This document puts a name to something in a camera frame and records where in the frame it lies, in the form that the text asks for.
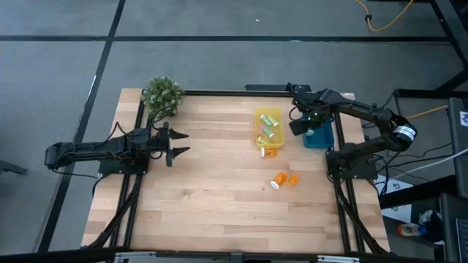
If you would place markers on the orange drink bottle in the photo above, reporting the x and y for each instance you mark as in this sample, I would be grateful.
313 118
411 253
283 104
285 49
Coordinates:
409 230

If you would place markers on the tape-wrapped orange pill bottle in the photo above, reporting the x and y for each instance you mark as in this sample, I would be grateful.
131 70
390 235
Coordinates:
278 180

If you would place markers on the green artificial plant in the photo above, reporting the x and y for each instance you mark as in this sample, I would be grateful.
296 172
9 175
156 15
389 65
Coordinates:
162 95

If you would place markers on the black desk leg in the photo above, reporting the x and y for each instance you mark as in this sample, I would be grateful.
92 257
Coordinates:
450 25

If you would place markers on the white printed paper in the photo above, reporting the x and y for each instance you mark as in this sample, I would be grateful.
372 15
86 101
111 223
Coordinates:
398 213

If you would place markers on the yellow translucent plastic bin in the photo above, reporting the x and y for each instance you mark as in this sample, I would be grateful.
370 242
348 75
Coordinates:
259 112

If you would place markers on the small pale green pill bottle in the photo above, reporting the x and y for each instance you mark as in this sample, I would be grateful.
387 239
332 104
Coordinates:
273 121

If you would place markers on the black computer tower with sticker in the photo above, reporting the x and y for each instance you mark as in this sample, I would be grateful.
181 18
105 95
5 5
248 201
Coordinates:
459 153

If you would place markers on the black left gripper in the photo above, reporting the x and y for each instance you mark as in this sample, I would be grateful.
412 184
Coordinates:
161 142

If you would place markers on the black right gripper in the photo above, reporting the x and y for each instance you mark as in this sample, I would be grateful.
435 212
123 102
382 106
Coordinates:
314 106

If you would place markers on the black bag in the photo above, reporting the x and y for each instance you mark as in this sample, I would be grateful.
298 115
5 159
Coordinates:
433 226

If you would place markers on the blue plastic bin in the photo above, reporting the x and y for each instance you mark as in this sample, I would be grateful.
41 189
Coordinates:
321 137

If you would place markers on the dark chair base leg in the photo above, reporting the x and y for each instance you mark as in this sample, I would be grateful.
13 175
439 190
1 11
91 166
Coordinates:
11 167

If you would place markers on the small teal pill bottle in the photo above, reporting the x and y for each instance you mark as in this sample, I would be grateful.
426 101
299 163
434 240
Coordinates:
269 132
265 120

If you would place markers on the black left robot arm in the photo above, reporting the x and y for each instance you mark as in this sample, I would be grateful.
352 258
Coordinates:
91 149

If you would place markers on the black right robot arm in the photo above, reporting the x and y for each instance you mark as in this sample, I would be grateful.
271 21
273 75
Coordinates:
365 111

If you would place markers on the black mount bar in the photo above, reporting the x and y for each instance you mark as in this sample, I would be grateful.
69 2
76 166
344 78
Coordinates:
270 87

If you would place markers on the silver bracket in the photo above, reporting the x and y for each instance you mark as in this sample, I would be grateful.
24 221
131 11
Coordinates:
338 259
135 257

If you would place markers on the small pale yellow pill bottle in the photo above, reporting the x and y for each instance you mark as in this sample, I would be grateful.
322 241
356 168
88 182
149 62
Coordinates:
262 140

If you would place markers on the black desk foot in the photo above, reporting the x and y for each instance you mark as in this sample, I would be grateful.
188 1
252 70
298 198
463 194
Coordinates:
417 191

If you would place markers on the small purple pill bottle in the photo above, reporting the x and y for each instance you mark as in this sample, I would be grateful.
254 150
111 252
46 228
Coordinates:
260 129

